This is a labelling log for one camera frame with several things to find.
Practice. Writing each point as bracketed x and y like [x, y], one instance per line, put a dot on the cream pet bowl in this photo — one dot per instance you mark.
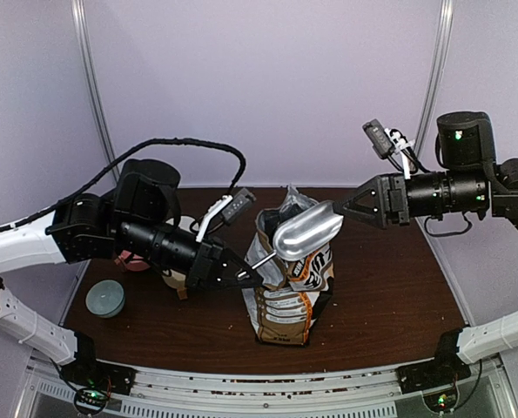
[176, 281]

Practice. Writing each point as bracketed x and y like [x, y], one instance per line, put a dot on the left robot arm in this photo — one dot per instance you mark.
[140, 216]

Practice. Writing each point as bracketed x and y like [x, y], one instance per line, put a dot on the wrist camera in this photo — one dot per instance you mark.
[224, 212]
[391, 145]

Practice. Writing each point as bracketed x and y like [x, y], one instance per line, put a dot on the metal frame post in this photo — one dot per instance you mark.
[439, 59]
[83, 39]

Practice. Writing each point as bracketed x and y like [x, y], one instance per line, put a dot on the white ceramic bowl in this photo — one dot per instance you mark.
[188, 223]

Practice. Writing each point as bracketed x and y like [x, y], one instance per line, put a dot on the pet food bag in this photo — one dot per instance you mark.
[293, 294]

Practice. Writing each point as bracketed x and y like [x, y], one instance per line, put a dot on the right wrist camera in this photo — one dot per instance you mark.
[391, 145]

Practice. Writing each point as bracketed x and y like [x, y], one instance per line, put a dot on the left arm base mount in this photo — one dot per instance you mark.
[92, 381]

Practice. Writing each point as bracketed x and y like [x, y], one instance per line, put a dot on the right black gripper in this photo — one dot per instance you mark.
[391, 198]

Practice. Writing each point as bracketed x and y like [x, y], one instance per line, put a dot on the light blue ceramic bowl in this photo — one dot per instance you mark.
[105, 299]

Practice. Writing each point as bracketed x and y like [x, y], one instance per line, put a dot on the right metal frame post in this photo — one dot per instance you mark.
[439, 59]

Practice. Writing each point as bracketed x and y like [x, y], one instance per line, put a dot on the left metal frame post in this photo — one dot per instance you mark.
[83, 39]

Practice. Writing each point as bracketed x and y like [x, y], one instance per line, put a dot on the front aluminium rail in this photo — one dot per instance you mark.
[367, 392]

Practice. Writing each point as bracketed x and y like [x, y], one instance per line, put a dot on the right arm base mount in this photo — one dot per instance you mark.
[437, 378]

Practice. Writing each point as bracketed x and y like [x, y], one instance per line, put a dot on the pink pet bowl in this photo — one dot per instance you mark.
[130, 262]

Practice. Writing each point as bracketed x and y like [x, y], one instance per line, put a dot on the metal food scoop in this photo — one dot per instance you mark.
[303, 234]

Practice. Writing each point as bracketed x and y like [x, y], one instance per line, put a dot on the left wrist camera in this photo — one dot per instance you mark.
[224, 212]

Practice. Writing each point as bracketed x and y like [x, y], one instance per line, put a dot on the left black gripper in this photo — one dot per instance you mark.
[209, 265]

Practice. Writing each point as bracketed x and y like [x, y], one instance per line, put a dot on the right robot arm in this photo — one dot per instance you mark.
[470, 180]

